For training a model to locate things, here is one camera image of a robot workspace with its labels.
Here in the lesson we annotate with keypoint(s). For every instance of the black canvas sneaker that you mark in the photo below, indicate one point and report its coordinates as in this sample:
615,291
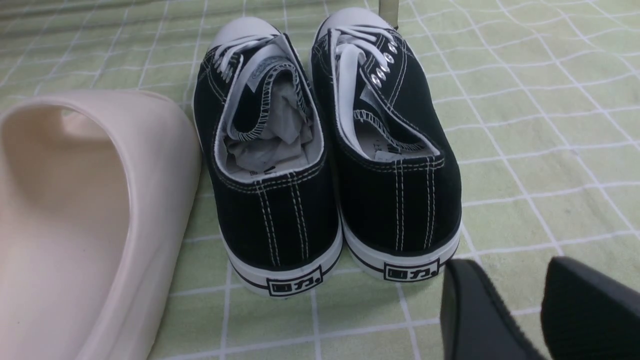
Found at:
267,155
399,183

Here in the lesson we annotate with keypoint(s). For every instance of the metal shoe rack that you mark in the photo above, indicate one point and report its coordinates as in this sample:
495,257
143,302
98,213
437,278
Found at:
389,11

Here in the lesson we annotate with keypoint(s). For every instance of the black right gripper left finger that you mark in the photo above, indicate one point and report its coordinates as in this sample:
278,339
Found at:
474,320

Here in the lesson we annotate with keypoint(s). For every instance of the cream foam slide right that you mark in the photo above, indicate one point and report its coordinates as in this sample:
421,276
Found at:
97,186

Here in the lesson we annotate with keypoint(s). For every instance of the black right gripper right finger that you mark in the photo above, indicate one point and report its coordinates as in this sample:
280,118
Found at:
586,315

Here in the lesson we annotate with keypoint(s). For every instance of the black canvas sneaker left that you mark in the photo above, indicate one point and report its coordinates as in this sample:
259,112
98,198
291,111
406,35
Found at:
267,155

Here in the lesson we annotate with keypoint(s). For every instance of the black canvas sneaker right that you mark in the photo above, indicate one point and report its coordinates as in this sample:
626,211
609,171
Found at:
399,183

